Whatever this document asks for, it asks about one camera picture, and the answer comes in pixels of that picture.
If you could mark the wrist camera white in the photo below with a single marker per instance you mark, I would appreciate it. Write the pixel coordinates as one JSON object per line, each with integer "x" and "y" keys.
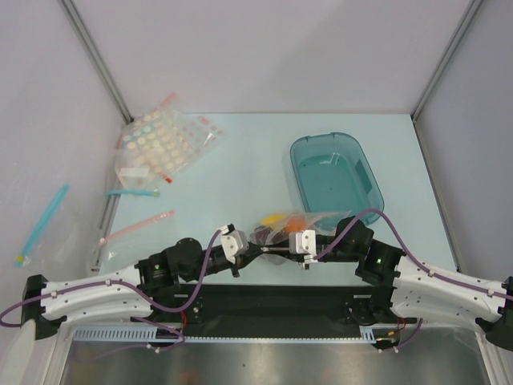
{"x": 233, "y": 242}
{"x": 303, "y": 245}

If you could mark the teal transparent plastic tray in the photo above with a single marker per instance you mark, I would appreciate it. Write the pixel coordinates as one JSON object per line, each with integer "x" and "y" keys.
{"x": 334, "y": 175}

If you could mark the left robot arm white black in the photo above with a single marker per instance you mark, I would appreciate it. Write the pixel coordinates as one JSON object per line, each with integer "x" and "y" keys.
{"x": 167, "y": 282}

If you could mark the purple grape bunch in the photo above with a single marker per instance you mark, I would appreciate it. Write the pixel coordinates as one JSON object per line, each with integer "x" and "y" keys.
{"x": 264, "y": 235}

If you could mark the clear zip bag red dots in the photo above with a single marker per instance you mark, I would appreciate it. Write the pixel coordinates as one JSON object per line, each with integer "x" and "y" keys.
{"x": 275, "y": 228}

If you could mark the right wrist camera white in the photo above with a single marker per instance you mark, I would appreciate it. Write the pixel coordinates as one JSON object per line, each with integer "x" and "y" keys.
{"x": 303, "y": 245}

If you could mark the aluminium frame post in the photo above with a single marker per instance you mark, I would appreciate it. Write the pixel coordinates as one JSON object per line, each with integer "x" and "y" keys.
{"x": 456, "y": 40}
{"x": 90, "y": 47}

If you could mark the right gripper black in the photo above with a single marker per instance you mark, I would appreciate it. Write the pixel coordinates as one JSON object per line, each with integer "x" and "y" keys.
{"x": 303, "y": 257}

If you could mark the zip bag blue zipper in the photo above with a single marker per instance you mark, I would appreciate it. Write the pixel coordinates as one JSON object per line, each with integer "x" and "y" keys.
{"x": 132, "y": 193}

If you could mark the right aluminium frame post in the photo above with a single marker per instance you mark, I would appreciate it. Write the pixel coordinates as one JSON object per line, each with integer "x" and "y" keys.
{"x": 456, "y": 40}

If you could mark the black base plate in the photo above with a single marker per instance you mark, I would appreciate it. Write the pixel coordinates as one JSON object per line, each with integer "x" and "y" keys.
{"x": 309, "y": 312}

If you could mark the zip bag pastel dots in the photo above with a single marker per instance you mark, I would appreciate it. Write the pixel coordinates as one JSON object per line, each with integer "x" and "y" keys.
{"x": 152, "y": 148}

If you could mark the clear bag teal zipper wall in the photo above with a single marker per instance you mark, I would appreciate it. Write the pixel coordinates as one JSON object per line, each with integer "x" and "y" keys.
{"x": 54, "y": 246}

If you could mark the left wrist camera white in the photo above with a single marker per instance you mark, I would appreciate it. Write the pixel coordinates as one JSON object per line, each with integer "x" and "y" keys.
{"x": 233, "y": 242}

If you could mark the yellow mango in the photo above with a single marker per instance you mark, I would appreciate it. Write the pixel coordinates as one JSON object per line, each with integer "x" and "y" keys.
{"x": 270, "y": 219}

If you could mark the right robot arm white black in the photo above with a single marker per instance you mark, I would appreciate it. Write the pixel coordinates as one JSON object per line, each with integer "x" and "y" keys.
{"x": 406, "y": 287}

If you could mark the orange fruit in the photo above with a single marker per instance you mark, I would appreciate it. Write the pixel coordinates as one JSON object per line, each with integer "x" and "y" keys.
{"x": 295, "y": 224}

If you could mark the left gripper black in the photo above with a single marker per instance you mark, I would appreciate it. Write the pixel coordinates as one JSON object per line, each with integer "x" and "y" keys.
{"x": 245, "y": 258}

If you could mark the left aluminium frame post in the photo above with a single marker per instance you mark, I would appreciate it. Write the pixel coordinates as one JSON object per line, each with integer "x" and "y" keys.
{"x": 90, "y": 47}

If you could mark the zip bag red dots back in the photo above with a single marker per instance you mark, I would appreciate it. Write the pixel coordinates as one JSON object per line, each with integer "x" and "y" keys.
{"x": 199, "y": 134}

